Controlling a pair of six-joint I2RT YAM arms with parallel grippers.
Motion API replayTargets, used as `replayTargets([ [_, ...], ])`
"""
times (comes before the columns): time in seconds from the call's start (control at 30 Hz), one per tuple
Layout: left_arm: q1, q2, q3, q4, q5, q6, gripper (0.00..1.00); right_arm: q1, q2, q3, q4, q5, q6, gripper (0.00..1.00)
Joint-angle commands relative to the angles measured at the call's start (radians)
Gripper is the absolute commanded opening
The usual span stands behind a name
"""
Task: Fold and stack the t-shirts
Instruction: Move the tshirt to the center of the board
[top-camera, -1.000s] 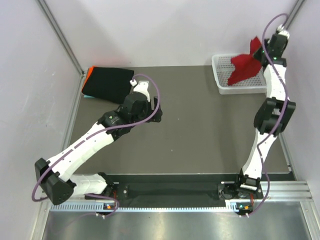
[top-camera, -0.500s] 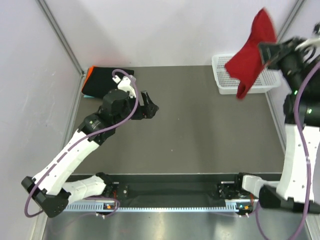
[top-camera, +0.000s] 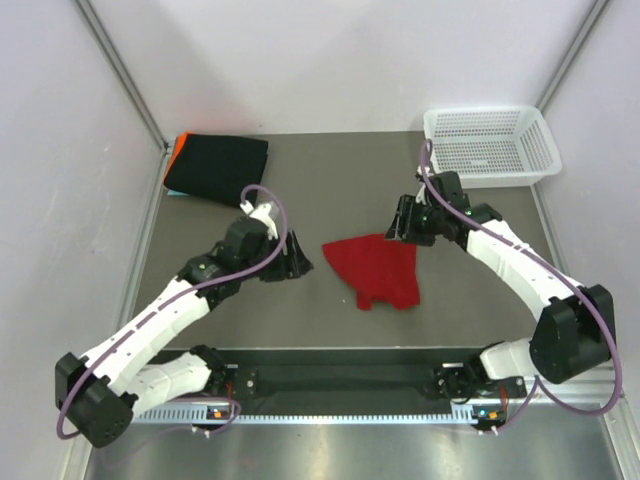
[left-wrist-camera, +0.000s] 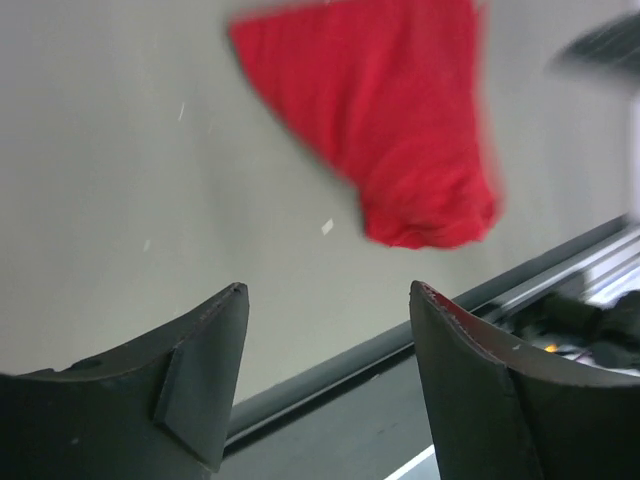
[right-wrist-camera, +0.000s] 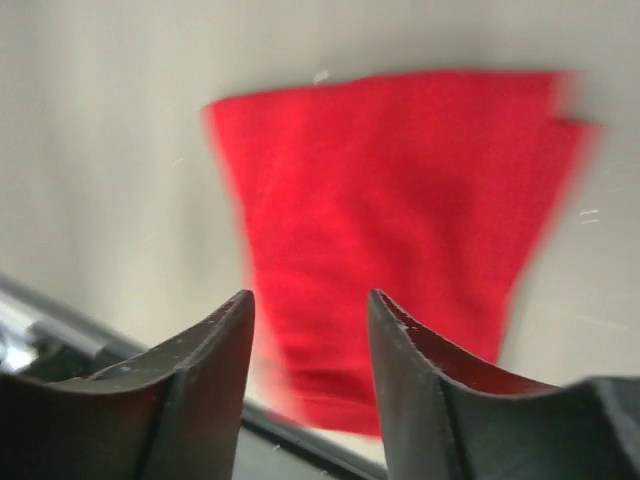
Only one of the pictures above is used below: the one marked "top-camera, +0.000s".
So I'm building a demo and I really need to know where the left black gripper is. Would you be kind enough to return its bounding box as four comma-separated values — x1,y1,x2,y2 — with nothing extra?
240,229,313,283

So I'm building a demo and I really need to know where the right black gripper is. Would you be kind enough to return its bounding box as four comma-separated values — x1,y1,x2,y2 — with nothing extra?
386,194,446,246

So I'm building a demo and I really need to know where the red t shirt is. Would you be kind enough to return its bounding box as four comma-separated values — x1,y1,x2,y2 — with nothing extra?
322,233,421,311

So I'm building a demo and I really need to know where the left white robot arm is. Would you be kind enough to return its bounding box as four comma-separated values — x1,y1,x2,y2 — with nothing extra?
54,217,313,448

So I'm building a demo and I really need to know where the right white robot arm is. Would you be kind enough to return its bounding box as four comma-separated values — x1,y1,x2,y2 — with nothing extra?
385,171,615,396

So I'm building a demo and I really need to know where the white plastic basket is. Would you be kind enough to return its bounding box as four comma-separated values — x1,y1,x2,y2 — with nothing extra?
423,106,562,189

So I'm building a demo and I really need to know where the folded black t shirt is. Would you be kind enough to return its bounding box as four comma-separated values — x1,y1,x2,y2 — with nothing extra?
163,133,269,207

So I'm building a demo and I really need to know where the folded light blue t shirt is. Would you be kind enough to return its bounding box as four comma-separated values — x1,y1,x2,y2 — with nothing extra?
167,190,189,197

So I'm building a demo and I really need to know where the folded orange t shirt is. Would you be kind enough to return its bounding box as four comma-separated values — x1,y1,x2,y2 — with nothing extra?
163,131,192,180

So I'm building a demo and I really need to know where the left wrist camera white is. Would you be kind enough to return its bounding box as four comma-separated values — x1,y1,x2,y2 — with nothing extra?
240,200,280,240

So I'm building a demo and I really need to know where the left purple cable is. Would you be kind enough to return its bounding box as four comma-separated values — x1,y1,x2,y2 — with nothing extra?
55,184,289,441

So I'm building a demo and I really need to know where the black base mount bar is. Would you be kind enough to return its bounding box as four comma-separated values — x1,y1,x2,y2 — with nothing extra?
169,349,526,406

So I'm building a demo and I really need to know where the grey slotted cable duct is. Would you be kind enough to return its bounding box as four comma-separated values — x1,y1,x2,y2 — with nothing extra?
132,402,505,426

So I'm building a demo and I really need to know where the left aluminium frame post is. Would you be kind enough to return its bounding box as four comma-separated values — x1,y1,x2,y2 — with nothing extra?
72,0,171,151

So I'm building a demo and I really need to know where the aluminium frame post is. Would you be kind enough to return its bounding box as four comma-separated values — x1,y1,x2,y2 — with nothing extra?
72,0,171,151
535,0,612,115

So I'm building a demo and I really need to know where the right aluminium frame post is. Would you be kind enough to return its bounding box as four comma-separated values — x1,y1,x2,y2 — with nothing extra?
535,0,612,115

